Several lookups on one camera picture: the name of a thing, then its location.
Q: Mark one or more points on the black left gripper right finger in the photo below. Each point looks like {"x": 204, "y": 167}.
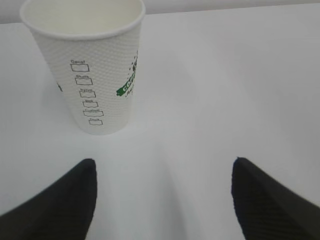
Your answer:
{"x": 267, "y": 210}

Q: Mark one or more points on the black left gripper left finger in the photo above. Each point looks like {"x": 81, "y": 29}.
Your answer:
{"x": 62, "y": 211}

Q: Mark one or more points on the white paper coffee cup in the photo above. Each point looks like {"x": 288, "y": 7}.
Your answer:
{"x": 91, "y": 48}

